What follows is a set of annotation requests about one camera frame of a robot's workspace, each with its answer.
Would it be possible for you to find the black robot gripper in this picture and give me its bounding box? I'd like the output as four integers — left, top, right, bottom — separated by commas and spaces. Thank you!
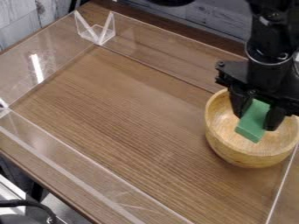
215, 54, 299, 131

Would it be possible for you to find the brown wooden bowl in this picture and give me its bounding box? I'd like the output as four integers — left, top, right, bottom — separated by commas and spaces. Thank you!
205, 89, 299, 168

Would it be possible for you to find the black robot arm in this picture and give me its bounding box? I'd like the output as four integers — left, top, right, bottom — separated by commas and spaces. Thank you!
215, 0, 299, 131

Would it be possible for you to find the clear acrylic corner bracket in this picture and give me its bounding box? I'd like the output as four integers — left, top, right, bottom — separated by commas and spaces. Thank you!
74, 11, 117, 46

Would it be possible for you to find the clear acrylic tray wall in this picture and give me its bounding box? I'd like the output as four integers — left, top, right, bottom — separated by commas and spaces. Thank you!
0, 10, 299, 224

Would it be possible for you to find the black cable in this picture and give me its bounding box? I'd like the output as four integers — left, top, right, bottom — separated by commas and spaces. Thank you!
0, 199, 60, 224

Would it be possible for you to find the green rectangular block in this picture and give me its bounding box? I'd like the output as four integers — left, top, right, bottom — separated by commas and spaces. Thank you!
235, 100, 270, 144

